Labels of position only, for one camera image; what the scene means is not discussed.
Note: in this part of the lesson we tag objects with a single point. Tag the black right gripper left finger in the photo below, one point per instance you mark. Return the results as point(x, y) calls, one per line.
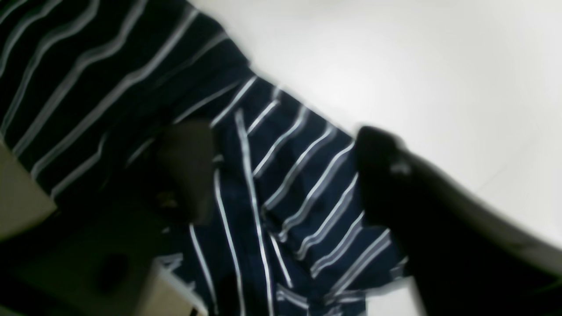
point(98, 257)

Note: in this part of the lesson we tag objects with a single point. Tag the navy white striped t-shirt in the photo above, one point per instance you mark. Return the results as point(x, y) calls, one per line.
point(87, 86)

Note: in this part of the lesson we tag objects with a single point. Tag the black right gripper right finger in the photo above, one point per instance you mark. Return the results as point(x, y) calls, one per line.
point(466, 261)

